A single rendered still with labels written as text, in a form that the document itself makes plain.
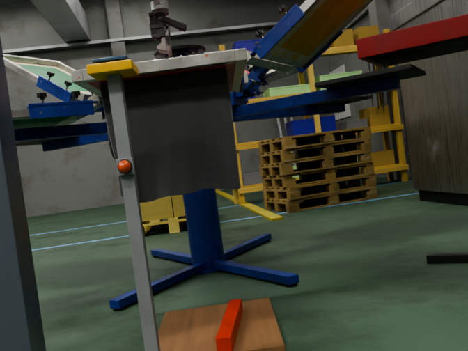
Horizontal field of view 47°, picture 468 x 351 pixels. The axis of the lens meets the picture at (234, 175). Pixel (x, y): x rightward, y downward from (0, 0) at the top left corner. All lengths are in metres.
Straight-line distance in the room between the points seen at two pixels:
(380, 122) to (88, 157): 6.74
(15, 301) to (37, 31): 11.02
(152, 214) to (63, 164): 7.13
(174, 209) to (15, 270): 3.47
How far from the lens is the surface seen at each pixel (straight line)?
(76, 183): 12.25
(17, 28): 12.87
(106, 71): 1.60
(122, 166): 1.57
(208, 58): 1.81
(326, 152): 5.87
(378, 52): 2.57
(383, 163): 7.95
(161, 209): 5.29
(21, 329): 1.99
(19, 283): 1.96
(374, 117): 7.93
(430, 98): 5.02
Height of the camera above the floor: 0.63
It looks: 2 degrees down
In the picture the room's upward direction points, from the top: 8 degrees counter-clockwise
